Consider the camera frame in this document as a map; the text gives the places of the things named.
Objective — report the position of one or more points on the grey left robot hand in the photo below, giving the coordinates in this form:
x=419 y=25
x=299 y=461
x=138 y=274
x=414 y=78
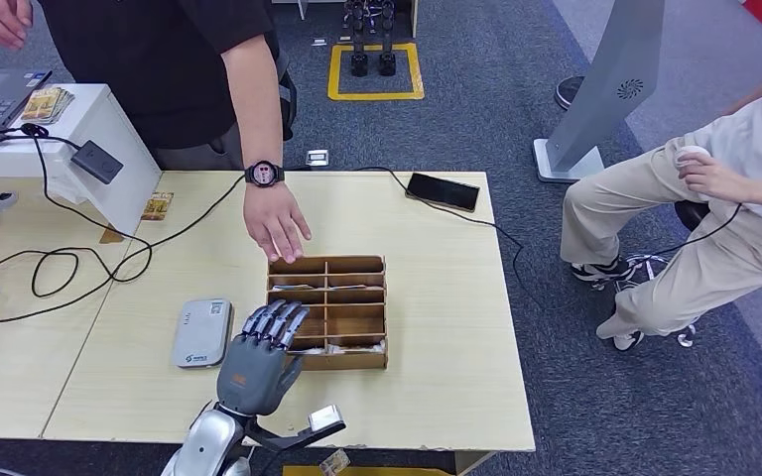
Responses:
x=253 y=378

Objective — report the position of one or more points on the seated person's left hand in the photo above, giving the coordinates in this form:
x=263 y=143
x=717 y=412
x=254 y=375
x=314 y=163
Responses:
x=710 y=177

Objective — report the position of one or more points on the standing person's left hand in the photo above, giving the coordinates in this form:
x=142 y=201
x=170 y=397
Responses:
x=272 y=217

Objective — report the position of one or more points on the small white round object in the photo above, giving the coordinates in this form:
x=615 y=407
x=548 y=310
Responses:
x=691 y=154

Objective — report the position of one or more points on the wooden card organizer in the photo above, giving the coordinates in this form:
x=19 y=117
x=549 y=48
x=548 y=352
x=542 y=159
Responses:
x=355 y=322

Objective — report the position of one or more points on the hotel key card autumn print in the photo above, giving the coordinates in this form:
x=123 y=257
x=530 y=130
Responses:
x=156 y=207
x=291 y=287
x=358 y=348
x=309 y=351
x=335 y=463
x=348 y=287

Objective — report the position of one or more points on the seated person's right forearm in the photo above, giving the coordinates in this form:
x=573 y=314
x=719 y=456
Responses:
x=752 y=98

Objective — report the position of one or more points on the standing person's left forearm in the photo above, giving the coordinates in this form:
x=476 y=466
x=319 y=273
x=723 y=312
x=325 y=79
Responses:
x=253 y=98

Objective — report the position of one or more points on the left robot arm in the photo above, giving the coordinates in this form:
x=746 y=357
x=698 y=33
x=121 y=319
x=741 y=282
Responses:
x=207 y=443

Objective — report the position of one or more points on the seated person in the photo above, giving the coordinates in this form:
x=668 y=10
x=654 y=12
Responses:
x=650 y=190

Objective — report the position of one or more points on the grey white card reader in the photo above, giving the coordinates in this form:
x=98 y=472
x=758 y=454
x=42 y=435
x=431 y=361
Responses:
x=201 y=334

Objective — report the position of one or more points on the stack of hotel key cards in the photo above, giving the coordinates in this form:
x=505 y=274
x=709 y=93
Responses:
x=46 y=105

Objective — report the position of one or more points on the standing person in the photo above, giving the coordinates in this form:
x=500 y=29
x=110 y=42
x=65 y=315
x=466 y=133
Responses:
x=144 y=66

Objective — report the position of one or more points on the black stool chrome base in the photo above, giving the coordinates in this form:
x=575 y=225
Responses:
x=690 y=215

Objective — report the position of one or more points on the black wristwatch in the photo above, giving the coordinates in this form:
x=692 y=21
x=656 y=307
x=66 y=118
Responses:
x=264 y=174

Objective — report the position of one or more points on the silver floor socket box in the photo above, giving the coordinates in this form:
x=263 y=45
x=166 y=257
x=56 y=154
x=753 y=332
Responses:
x=317 y=157

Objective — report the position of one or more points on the black office chair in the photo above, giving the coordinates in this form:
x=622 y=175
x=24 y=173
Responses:
x=287 y=98

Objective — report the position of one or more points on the grey kiosk stand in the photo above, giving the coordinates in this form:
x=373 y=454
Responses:
x=608 y=85

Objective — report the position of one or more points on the white desk riser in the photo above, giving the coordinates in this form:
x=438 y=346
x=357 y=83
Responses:
x=92 y=125

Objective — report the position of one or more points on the yellow floor tape square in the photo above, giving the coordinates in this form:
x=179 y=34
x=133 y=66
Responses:
x=374 y=96

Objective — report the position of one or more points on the small brown cardboard piece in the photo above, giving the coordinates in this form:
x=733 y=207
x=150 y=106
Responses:
x=111 y=236

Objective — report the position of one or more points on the round black base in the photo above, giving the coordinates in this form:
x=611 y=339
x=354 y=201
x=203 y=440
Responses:
x=566 y=92

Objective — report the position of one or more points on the black smartphone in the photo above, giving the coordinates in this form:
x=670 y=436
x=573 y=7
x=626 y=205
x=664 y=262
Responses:
x=442 y=192

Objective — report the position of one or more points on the black usb hub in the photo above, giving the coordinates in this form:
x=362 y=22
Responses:
x=96 y=162

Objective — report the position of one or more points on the grey computer mouse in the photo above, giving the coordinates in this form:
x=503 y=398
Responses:
x=1 y=200

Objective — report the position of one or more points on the standing humanoid robot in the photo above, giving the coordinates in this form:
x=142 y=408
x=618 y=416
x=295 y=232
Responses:
x=358 y=39

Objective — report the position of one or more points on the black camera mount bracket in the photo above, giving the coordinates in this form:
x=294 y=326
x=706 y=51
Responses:
x=282 y=440

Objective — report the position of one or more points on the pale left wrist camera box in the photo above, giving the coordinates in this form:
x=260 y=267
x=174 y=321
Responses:
x=326 y=418

